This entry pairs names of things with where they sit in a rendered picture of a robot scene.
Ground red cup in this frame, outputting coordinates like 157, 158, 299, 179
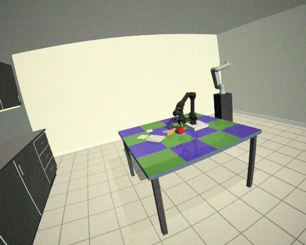
177, 127, 183, 135

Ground tan wooden plank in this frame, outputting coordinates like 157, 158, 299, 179
166, 126, 179, 136

